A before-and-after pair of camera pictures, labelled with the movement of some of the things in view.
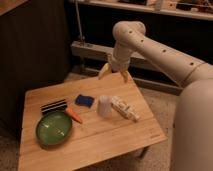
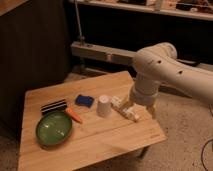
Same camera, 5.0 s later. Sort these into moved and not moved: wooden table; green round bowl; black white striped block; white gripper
Moved: white gripper
Not moved: wooden table; green round bowl; black white striped block
